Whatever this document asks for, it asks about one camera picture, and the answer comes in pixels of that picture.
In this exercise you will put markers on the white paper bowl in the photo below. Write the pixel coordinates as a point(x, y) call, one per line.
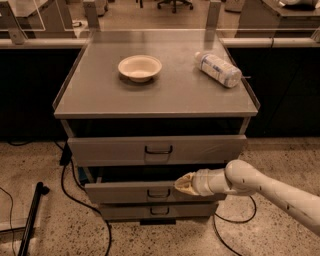
point(140, 68)

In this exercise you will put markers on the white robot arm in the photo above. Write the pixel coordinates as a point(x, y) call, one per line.
point(239, 178)

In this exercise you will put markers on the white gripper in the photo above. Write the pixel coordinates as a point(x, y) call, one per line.
point(200, 183)

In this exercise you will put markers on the black office chair base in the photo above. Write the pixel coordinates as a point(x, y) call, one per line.
point(175, 3)

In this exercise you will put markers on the grey drawer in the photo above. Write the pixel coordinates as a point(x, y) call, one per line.
point(161, 150)
point(132, 212)
point(142, 192)

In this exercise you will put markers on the grey drawer cabinet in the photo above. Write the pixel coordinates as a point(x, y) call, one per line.
point(97, 101)

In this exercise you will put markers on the clear plastic water bottle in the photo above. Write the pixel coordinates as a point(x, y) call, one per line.
point(220, 70)

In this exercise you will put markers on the black metal bar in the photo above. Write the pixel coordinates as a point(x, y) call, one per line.
point(40, 190)

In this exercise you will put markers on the white horizontal rail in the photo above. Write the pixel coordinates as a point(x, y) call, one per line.
point(227, 42)

